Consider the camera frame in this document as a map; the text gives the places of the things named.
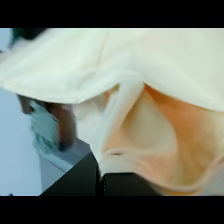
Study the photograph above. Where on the brown garment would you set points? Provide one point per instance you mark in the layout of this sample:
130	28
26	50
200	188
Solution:
66	123

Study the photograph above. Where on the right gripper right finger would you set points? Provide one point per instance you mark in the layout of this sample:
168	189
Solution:
128	185

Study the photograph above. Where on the cream garment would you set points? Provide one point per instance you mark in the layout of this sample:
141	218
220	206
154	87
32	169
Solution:
140	66

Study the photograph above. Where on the pale green garment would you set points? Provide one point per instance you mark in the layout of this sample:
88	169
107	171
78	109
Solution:
43	128

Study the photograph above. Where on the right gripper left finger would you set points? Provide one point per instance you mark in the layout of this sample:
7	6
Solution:
78	178

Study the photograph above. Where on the dark green garment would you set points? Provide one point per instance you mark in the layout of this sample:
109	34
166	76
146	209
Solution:
28	33

